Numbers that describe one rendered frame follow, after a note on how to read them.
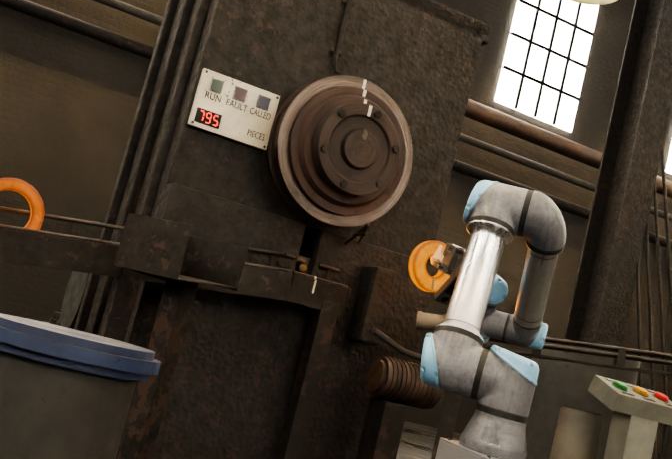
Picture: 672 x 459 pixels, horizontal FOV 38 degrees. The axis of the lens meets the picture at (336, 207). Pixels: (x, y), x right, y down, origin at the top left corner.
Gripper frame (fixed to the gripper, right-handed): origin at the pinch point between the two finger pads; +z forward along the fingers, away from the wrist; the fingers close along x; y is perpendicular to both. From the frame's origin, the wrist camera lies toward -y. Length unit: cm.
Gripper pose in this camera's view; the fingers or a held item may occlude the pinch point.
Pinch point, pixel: (434, 260)
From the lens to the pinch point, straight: 289.7
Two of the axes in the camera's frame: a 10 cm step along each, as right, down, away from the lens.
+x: -8.5, -3.1, -4.2
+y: 3.8, -9.2, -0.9
